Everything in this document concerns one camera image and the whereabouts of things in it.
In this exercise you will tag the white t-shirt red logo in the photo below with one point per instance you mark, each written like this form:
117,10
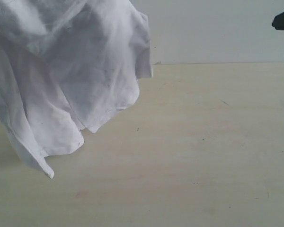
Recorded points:
65,66

